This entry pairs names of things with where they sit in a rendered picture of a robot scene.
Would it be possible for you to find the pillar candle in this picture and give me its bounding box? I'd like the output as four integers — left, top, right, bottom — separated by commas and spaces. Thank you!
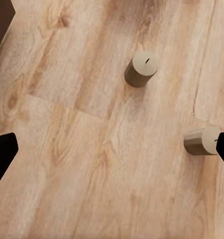
124, 51, 158, 88
184, 127, 221, 156

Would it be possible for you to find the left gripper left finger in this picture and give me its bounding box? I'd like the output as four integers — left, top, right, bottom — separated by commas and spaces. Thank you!
0, 132, 18, 180

